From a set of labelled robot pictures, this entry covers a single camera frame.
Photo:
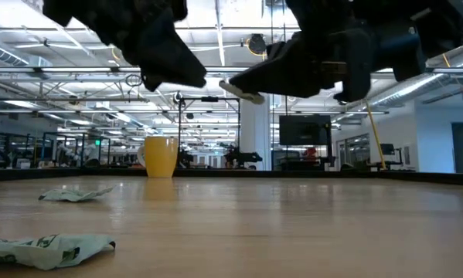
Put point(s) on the black background robot arm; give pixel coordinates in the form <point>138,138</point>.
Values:
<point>239,156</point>

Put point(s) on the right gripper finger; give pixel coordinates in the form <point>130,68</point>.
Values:
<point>289,73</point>

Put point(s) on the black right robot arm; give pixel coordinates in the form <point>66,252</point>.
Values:
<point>447,23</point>

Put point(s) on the black wall monitor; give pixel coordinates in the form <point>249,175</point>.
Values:
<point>304,130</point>

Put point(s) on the small black monitor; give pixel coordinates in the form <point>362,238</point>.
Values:
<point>387,149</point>

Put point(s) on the white square column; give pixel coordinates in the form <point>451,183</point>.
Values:
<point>254,131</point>

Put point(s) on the silver air duct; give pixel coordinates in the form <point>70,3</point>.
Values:
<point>3,54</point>
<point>409,89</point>

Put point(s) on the black background rig frame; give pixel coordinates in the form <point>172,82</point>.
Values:
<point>210,99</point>

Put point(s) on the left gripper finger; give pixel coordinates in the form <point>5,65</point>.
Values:
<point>169,54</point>

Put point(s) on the yellow mug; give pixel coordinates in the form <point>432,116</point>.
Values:
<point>161,158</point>

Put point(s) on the green white sweetener packet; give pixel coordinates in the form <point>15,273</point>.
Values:
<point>242,94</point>
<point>72,195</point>
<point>53,251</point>

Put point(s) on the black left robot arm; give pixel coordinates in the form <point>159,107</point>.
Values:
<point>61,9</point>

